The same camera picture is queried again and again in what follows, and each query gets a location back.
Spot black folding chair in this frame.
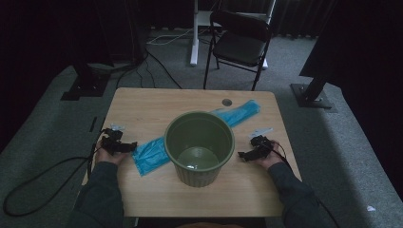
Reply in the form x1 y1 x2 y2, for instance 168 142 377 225
202 9 274 92

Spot long black floor cable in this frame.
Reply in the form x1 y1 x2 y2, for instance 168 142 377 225
144 48 183 90

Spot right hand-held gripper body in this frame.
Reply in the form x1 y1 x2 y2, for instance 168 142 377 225
248 127 275 160

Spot person's left hand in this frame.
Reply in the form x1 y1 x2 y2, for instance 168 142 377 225
94 147 129 166

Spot black stand with bolted base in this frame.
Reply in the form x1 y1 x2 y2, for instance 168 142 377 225
290 75 334 110

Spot right hand-held gripper cable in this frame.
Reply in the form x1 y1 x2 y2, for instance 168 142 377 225
261 141 341 228

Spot black stand with flat base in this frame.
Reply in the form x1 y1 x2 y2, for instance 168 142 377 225
60 61 111 102

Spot dark curtain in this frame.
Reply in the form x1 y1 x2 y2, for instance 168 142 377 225
146 0 338 40

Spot white floor cable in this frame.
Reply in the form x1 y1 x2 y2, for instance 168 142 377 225
146 28 195 46

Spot black floor cable bundle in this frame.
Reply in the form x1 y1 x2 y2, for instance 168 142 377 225
114 56 157 89

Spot green plastic bin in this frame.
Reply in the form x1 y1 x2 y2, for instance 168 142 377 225
163 110 236 188

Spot person's right hand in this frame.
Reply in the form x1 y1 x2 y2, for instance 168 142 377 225
253 141 288 172

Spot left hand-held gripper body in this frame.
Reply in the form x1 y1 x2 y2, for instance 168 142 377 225
100 123 128 156

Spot hand-held gripper cable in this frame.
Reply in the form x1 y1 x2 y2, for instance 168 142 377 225
2 127 106 218
261 141 341 228

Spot blue plastic bag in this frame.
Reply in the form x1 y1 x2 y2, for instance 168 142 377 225
131 99 261 178

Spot left hand-held gripper cable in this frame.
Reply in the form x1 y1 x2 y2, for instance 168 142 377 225
2 127 106 218

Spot black box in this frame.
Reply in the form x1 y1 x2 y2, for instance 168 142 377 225
94 0 147 67

